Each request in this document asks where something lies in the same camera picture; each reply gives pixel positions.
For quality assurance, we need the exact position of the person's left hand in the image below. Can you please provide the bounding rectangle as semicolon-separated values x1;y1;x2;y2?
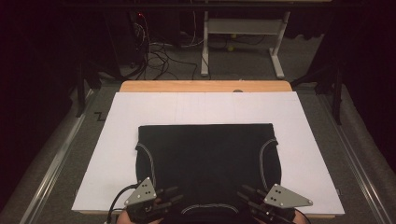
115;209;163;224

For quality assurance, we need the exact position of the metal floor rail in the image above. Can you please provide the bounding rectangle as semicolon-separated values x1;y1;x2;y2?
18;88;96;224
316;92;394;224

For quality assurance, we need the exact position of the dark computer tower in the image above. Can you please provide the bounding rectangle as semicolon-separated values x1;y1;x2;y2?
104;10;142;69

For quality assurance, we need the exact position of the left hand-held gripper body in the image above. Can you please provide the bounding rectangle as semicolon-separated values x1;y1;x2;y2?
123;176;164;224

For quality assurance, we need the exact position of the white metal desk frame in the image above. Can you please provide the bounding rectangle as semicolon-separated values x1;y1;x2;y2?
200;10;291;79

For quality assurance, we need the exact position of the black knit vest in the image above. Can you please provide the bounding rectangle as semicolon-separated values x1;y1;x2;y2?
134;123;283;224

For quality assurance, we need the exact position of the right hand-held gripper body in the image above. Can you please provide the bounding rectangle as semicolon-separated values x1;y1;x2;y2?
247;183;314;224

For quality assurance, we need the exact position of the person's right hand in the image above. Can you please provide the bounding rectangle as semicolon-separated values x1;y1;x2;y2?
255;210;308;224

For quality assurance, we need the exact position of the black metal stand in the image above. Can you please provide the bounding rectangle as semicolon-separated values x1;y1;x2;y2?
74;60;104;119
290;62;344;126

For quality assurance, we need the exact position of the tangle of black cables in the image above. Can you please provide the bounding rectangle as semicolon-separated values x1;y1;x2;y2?
134;12;201;81

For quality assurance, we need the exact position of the white board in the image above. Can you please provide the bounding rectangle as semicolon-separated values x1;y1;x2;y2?
71;91;346;217

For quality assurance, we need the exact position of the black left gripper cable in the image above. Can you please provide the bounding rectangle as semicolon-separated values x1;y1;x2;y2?
106;184;138;224

